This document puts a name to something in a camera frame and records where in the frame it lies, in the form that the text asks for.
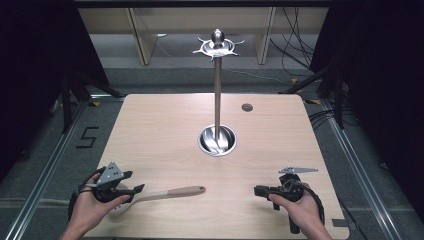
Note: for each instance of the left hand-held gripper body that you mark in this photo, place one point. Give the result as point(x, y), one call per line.
point(108, 176)

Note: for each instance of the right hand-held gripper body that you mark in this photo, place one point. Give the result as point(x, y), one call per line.
point(290, 186)

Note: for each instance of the person's right hand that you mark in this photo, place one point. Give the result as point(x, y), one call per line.
point(301, 211)

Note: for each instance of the person's left hand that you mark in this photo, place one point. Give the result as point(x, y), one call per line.
point(89, 209)

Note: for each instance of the grey tape patch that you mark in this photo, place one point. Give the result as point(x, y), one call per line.
point(340, 222)

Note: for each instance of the black metal stand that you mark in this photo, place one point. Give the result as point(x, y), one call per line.
point(66, 100)
point(338, 96)

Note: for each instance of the steel utensil rack with hooks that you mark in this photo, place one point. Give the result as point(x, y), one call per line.
point(218, 100)

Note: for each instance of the dark curtain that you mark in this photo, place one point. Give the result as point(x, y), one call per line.
point(36, 83)
point(383, 93)

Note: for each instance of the light wooden shelf unit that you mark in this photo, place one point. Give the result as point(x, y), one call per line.
point(143, 36)

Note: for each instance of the aluminium floor rail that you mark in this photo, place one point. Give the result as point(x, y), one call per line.
point(43, 173)
point(360, 173)

